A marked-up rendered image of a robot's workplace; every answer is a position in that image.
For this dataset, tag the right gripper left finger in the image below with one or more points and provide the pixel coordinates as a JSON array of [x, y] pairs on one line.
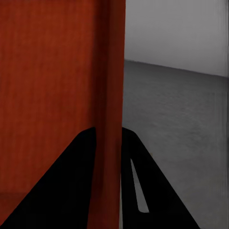
[[61, 198]]

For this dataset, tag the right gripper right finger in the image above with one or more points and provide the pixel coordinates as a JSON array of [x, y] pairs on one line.
[[166, 210]]

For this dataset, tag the storage box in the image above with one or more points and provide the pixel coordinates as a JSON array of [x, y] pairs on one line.
[[61, 72]]

